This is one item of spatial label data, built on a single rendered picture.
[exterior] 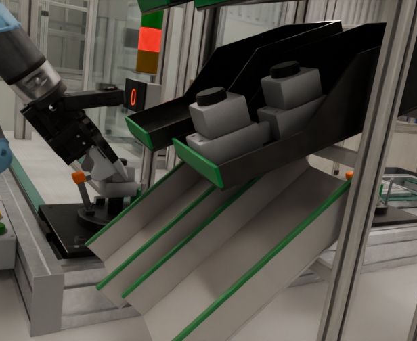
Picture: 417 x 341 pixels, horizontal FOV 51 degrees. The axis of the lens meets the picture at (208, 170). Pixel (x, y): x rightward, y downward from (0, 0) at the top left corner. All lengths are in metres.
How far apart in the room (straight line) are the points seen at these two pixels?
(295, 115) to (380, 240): 0.75
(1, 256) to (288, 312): 0.53
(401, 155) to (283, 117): 6.54
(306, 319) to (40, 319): 0.47
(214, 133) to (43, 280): 0.40
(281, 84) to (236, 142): 0.07
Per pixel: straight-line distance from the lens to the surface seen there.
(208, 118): 0.41
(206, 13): 0.67
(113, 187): 0.85
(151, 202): 0.66
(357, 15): 13.28
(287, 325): 0.86
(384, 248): 1.19
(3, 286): 0.90
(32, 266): 0.74
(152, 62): 1.04
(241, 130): 0.43
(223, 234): 0.55
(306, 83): 0.45
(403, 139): 6.91
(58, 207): 0.96
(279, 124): 0.45
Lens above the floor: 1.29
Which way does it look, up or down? 13 degrees down
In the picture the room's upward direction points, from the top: 8 degrees clockwise
